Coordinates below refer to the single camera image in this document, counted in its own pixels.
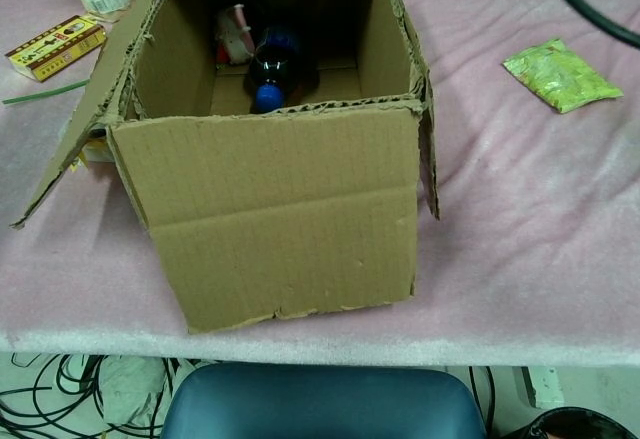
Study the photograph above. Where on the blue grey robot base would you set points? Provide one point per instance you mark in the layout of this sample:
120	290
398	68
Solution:
325	404

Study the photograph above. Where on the thin green stick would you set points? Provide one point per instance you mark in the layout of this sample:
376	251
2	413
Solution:
40	94

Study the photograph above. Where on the pink white plastic cup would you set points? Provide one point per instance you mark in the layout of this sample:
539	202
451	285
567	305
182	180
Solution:
235	39

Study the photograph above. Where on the white table leg foot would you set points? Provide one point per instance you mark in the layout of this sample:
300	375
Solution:
545	389

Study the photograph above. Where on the pink foam table cover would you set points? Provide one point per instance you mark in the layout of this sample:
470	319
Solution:
525	234

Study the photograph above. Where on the dark red cloth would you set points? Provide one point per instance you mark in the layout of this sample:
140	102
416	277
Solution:
221	55

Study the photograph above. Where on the white crumpled plastic bag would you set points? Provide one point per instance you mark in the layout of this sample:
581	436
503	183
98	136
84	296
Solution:
130	384

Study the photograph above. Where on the dark cola bottle blue cap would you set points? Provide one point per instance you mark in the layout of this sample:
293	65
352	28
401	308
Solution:
272	69

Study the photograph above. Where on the green yellow foil packet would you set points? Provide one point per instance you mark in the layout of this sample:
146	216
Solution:
560	76

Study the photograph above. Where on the brown cardboard shipping box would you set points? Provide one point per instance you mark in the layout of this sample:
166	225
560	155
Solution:
280	209

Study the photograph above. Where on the yellow red small carton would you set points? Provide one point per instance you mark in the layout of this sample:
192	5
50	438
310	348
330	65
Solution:
50	51

